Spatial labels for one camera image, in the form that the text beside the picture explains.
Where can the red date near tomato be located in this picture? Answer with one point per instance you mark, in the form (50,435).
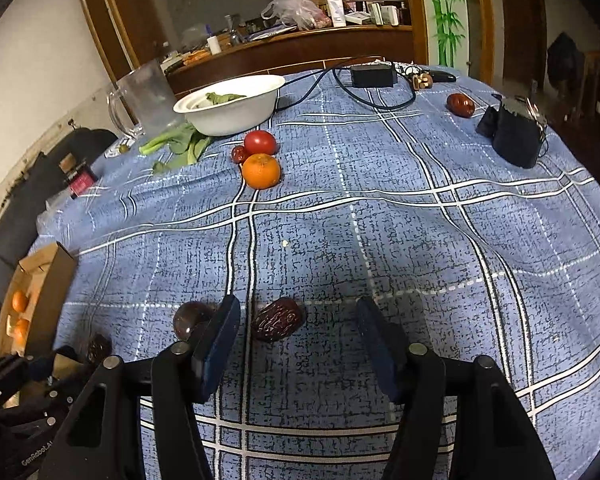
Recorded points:
(99,348)

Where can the small far red date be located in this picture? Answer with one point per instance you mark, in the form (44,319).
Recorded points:
(239,154)

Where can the white bowl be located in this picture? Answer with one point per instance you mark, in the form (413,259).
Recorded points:
(231,106)

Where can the black power adapter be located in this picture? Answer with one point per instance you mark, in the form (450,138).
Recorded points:
(372,76)

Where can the cardboard tray box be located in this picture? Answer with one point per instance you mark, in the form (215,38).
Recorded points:
(45,276)

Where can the small orange tangerine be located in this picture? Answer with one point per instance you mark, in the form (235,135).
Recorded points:
(20,301)

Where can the dark red date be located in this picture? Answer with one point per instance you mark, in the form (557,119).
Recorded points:
(278,320)

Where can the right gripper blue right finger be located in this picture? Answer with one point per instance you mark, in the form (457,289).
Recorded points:
(392,355)

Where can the far red tomato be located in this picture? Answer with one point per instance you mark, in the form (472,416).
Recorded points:
(260,142)

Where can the dark plum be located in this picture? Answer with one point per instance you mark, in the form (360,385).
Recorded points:
(190,317)

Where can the blue plaid tablecloth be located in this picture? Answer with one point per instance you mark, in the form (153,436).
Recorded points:
(391,197)

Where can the white plastic bag on cabinet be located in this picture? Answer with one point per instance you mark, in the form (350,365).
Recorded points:
(304,14)

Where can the clear plastic pitcher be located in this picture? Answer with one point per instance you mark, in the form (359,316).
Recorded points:
(142,104)

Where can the black pouch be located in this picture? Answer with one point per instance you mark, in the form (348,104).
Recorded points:
(516,128)

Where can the green leafy vegetable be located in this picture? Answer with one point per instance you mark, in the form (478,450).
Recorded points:
(185,142)

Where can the wooden sideboard cabinet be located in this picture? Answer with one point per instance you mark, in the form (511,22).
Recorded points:
(297,51)

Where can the pink labelled jar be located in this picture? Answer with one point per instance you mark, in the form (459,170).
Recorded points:
(79,174)

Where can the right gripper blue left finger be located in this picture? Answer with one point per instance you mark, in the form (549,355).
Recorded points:
(212,340)

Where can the black sofa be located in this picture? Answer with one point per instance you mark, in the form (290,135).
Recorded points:
(43,180)

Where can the white carton box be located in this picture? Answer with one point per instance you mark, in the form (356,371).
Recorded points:
(336,13)

